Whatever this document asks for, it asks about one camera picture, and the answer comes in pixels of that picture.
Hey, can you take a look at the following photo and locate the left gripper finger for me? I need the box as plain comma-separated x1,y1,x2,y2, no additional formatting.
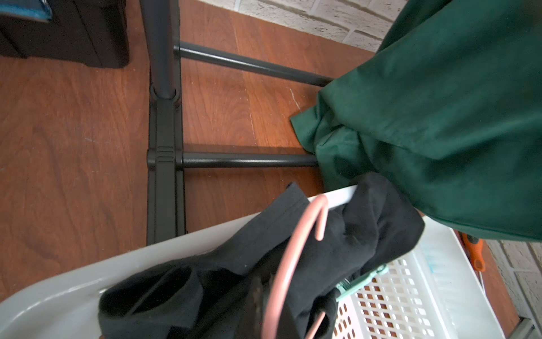
237,277,270,339

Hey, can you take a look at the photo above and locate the pink hanger of black shirt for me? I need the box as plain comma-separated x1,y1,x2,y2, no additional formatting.
261,195,329,338

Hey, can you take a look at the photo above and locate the black t-shirt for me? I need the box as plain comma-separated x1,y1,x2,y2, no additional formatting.
98,172,425,338

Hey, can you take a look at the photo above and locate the white perforated laundry basket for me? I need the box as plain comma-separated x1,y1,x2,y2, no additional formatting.
0,184,507,339

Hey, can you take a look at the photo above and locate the black clothes rack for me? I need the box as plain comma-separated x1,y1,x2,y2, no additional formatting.
140,1,331,245

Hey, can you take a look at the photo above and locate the green t-shirt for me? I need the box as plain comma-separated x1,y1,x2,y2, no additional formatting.
291,1,541,242

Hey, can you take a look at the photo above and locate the black toolbox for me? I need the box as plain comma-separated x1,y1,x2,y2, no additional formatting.
1,1,129,69

